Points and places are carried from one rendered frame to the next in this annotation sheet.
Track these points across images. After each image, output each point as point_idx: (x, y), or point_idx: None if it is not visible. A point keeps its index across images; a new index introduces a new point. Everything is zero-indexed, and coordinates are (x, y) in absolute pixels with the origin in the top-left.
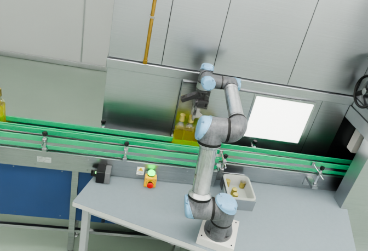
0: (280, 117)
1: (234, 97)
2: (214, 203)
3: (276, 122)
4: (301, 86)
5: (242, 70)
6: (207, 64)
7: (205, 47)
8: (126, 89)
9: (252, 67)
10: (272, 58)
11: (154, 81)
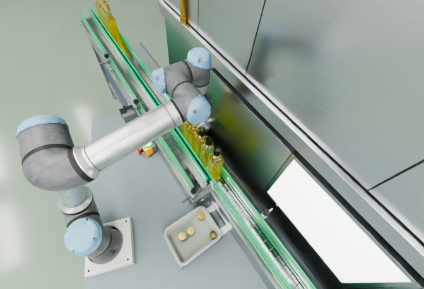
0: (324, 223)
1: (129, 124)
2: (72, 221)
3: (316, 223)
4: (405, 223)
5: (286, 100)
6: (200, 52)
7: (238, 24)
8: (178, 49)
9: (305, 105)
10: (354, 112)
11: None
